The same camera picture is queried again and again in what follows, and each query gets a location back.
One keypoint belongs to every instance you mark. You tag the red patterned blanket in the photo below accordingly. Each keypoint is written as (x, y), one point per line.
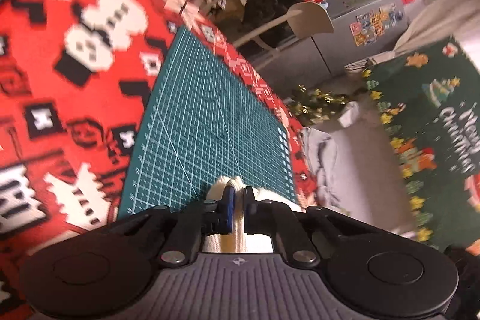
(56, 98)

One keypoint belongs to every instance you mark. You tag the green cutting mat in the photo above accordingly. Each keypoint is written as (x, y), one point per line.
(210, 117)

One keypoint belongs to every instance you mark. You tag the white hanging cloth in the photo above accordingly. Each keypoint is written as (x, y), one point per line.
(348, 114)

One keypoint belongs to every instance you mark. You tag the grey garment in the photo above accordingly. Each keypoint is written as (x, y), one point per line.
(318, 155)

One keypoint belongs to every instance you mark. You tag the cream plastic chair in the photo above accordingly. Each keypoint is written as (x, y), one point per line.
(311, 18)

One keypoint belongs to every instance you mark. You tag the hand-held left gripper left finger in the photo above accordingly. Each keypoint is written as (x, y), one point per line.
(227, 209)

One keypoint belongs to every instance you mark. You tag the white curtain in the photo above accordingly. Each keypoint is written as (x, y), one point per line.
(423, 31)

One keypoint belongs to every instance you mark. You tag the grey refrigerator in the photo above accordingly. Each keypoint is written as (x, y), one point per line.
(337, 42)

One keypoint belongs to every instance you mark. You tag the cream knit sweater vest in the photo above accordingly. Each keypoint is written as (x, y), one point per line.
(270, 198)

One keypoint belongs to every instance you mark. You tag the dark cat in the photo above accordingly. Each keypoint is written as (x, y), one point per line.
(262, 5)

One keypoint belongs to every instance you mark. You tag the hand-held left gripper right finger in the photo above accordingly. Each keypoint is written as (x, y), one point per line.
(250, 209)

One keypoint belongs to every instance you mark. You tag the small christmas tree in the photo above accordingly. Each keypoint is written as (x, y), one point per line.
(318, 102)

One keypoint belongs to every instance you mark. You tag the green christmas wall hanging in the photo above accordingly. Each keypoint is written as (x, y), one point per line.
(431, 155)

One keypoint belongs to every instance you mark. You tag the colourful fridge stickers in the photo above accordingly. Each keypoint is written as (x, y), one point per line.
(378, 24)

